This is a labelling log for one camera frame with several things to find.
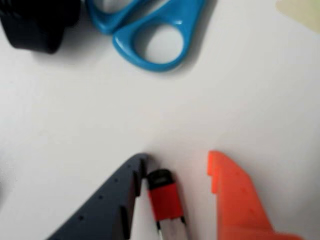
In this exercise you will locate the red and black usb stick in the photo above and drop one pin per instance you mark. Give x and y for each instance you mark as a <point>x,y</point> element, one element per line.
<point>165,200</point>

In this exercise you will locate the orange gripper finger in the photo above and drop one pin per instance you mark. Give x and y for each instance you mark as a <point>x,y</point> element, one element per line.
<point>237,205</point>

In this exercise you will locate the stained beige tape patch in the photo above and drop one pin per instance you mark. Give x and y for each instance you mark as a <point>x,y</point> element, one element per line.
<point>300,12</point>

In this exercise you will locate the navy gripper finger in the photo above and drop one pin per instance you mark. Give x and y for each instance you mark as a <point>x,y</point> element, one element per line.
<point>100,212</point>

